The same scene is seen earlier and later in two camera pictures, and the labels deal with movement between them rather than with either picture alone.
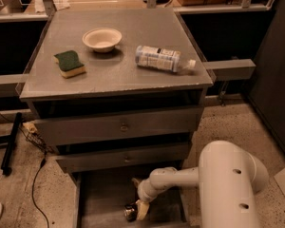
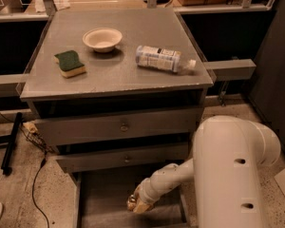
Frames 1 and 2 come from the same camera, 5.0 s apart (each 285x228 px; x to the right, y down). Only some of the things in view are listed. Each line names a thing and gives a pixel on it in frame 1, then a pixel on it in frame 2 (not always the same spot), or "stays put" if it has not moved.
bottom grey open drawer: [101, 198] stays put
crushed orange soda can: [130, 211] to [131, 202]
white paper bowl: [102, 39] stays put
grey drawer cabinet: [117, 96] stays put
